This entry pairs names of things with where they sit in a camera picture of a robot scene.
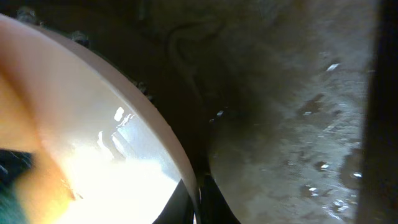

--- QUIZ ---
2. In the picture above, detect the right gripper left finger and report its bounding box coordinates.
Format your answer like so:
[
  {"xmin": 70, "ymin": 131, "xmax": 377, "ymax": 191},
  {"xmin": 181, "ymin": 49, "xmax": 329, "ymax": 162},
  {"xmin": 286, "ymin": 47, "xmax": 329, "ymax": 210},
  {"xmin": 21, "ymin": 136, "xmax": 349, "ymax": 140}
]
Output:
[{"xmin": 153, "ymin": 180, "xmax": 194, "ymax": 224}]

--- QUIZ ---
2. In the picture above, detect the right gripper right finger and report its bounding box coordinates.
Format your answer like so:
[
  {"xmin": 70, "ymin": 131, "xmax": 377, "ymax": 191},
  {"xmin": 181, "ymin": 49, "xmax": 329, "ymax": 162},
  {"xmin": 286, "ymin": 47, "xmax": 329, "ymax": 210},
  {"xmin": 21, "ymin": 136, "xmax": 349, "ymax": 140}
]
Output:
[{"xmin": 200, "ymin": 175, "xmax": 240, "ymax": 224}]

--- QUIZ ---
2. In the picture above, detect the yellow green sponge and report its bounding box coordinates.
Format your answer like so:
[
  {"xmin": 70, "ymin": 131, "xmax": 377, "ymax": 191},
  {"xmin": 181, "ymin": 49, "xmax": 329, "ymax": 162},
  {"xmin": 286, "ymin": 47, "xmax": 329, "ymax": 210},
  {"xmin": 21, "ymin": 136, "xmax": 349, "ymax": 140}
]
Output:
[{"xmin": 1, "ymin": 75, "xmax": 76, "ymax": 223}]

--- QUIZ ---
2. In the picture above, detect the brown serving tray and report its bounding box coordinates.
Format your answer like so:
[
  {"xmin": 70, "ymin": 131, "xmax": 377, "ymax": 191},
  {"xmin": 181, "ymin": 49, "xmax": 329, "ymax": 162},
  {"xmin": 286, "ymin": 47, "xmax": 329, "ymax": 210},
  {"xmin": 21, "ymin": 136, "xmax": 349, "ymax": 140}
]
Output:
[{"xmin": 1, "ymin": 0, "xmax": 397, "ymax": 223}]

